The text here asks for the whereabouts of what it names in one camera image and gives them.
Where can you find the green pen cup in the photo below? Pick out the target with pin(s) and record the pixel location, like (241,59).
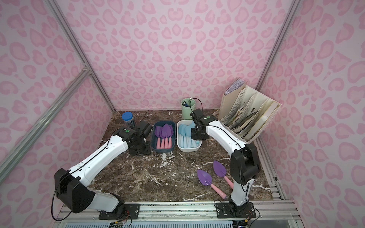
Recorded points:
(187,105)

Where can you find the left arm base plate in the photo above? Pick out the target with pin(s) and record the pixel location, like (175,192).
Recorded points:
(121,212)

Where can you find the blue lid pen tube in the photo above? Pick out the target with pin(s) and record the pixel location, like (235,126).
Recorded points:
(128,119)

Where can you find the aluminium frame rail front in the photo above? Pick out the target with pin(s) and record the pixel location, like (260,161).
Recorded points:
(186,214)

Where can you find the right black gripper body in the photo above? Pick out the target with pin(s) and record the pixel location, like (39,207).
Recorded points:
(199,134)

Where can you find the round purple shovel pink handle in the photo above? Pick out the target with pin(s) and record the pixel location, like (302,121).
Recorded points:
(165,134)

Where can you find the blue shovel angled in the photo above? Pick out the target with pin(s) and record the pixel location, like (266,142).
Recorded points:
(194,143)

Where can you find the white file organizer rack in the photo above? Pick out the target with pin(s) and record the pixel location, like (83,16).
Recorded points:
(245,111)

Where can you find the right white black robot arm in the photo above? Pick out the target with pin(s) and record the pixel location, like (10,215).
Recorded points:
(244,162)

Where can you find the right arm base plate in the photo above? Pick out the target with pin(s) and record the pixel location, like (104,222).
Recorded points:
(227,210)

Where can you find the white storage box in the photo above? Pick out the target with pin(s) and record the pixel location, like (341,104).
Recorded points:
(191,123)

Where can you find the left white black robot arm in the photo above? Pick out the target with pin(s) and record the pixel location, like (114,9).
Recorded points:
(72,185)

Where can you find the pointed purple shovel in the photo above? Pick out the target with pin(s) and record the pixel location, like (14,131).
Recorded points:
(206,180)

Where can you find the dark teal storage box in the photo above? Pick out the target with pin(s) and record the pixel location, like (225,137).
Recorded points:
(154,138)

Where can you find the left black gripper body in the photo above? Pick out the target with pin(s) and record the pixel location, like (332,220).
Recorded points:
(139,147)

